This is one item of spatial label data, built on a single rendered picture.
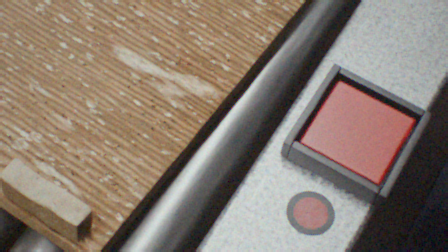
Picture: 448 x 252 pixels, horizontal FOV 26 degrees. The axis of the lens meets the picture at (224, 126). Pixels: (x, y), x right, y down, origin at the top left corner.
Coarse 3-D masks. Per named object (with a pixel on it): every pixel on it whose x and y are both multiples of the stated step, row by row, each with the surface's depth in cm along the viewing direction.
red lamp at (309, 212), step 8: (304, 200) 63; (312, 200) 63; (296, 208) 63; (304, 208) 63; (312, 208) 63; (320, 208) 63; (296, 216) 63; (304, 216) 63; (312, 216) 63; (320, 216) 63; (304, 224) 62; (312, 224) 62; (320, 224) 62
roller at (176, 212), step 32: (320, 0) 71; (352, 0) 75; (288, 32) 70; (320, 32) 71; (288, 64) 69; (256, 96) 67; (224, 128) 65; (256, 128) 66; (192, 160) 64; (224, 160) 64; (160, 192) 62; (192, 192) 62; (160, 224) 61; (192, 224) 62
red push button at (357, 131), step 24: (336, 96) 66; (360, 96) 66; (312, 120) 65; (336, 120) 65; (360, 120) 65; (384, 120) 65; (408, 120) 66; (312, 144) 64; (336, 144) 64; (360, 144) 64; (384, 144) 64; (360, 168) 63; (384, 168) 63
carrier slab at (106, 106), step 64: (0, 0) 67; (64, 0) 67; (128, 0) 68; (192, 0) 68; (256, 0) 69; (0, 64) 64; (64, 64) 65; (128, 64) 65; (192, 64) 65; (256, 64) 67; (0, 128) 62; (64, 128) 62; (128, 128) 62; (192, 128) 63; (0, 192) 59; (128, 192) 60
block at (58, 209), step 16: (16, 160) 58; (0, 176) 57; (16, 176) 57; (32, 176) 57; (16, 192) 57; (32, 192) 56; (48, 192) 57; (64, 192) 57; (32, 208) 58; (48, 208) 56; (64, 208) 56; (80, 208) 56; (48, 224) 58; (64, 224) 57; (80, 224) 56
